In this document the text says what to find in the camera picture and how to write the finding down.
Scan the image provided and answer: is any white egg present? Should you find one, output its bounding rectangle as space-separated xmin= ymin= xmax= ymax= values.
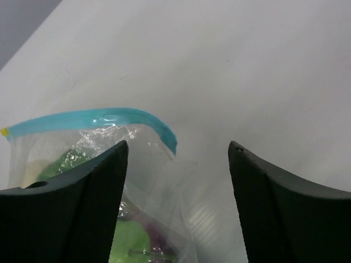
xmin=22 ymin=159 xmax=50 ymax=188

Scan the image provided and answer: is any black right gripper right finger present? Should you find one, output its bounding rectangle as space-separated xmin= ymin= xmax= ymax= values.
xmin=228 ymin=141 xmax=350 ymax=262

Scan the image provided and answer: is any green bell pepper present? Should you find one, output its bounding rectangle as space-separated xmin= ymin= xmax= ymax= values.
xmin=36 ymin=149 xmax=92 ymax=181

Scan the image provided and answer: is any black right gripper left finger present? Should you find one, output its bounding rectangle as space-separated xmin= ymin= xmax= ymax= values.
xmin=1 ymin=141 xmax=128 ymax=262

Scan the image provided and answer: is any light green cucumber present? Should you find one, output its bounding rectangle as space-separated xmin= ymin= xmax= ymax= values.
xmin=109 ymin=221 xmax=150 ymax=263

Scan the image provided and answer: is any purple eggplant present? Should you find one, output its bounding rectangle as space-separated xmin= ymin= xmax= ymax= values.
xmin=117 ymin=209 xmax=178 ymax=262

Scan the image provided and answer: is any clear zip top bag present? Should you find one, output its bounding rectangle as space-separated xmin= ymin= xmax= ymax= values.
xmin=1 ymin=108 xmax=197 ymax=262

